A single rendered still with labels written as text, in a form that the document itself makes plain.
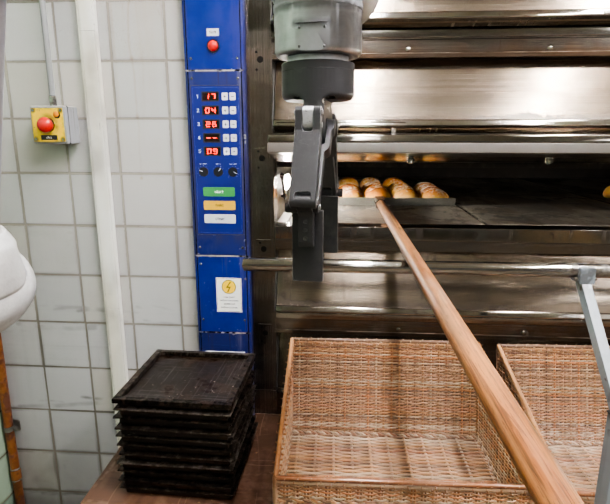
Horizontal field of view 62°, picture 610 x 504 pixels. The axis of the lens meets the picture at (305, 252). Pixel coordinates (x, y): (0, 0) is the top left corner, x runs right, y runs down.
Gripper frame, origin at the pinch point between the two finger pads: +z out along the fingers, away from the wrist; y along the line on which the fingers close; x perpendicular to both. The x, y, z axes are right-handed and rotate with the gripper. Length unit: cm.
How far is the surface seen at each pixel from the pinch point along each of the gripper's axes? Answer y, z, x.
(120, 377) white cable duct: -81, 59, -74
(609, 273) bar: -56, 14, 53
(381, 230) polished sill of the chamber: -89, 12, 5
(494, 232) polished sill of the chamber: -92, 12, 36
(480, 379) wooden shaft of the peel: 4.5, 11.5, 17.4
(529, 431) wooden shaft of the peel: 14.1, 11.3, 19.8
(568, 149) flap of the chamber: -78, -11, 49
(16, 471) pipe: -78, 94, -112
